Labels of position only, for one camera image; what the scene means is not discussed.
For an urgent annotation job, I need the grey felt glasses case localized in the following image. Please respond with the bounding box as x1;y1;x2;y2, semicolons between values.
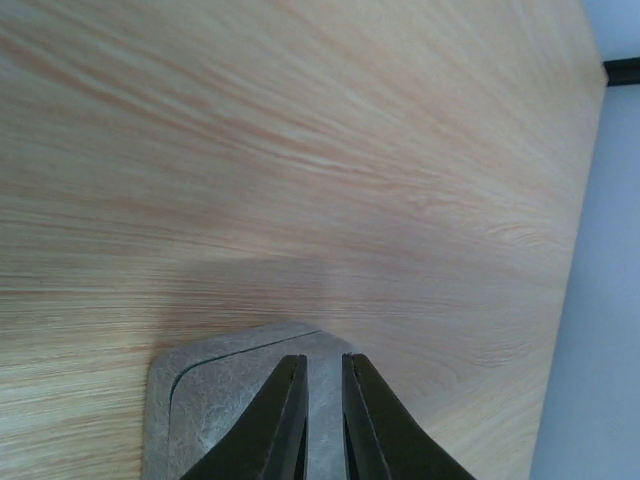
141;322;354;479

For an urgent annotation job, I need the black enclosure frame post right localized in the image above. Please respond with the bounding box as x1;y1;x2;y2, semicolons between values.
603;57;640;87

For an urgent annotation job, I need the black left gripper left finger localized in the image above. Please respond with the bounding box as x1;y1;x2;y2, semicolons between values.
182;355;308;480

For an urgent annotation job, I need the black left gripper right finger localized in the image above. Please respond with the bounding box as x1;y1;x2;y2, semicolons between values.
342;353;473;479

